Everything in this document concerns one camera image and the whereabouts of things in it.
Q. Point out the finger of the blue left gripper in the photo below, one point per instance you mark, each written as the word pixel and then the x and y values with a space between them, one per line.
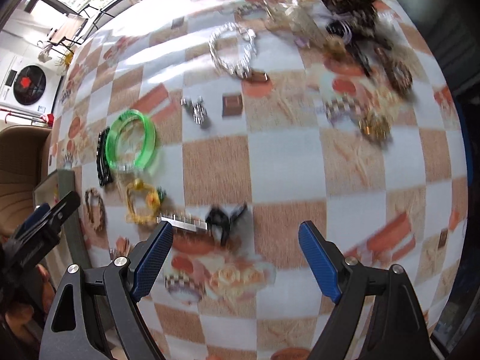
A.
pixel 32 220

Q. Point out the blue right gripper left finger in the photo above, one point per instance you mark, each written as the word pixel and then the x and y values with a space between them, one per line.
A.
pixel 147 259

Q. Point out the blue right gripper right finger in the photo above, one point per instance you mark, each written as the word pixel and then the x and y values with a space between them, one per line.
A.
pixel 323 258

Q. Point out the silver rhinestone hair clip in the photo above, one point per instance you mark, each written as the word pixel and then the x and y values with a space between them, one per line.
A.
pixel 185 223

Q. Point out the black beaded hair clip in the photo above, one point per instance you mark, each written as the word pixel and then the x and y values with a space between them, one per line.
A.
pixel 104 174

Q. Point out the black claw hair clip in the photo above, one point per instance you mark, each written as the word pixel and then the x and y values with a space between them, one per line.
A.
pixel 218 218

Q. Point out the green translucent bangle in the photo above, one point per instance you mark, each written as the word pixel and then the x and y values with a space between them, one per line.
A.
pixel 130 142

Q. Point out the white jewelry tray box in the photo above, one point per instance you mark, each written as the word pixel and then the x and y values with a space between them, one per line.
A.
pixel 71 248

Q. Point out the brown leather chair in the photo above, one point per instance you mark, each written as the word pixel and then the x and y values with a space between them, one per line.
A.
pixel 24 155

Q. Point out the lower white washing machine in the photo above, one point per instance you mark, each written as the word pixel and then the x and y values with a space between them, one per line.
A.
pixel 28 85

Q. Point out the checkered vinyl tablecloth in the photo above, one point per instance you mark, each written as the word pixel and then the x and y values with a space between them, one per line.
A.
pixel 283 137

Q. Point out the black folding chair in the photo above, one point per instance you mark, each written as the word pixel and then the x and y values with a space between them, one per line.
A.
pixel 77 27

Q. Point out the clear plastic hair claw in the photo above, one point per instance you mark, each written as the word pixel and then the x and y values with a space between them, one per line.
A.
pixel 291 16

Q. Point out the leopard print scrunchie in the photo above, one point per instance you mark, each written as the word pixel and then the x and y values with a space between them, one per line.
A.
pixel 359 16

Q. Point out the gold chain brooch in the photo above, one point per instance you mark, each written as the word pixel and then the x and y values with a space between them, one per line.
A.
pixel 375 127

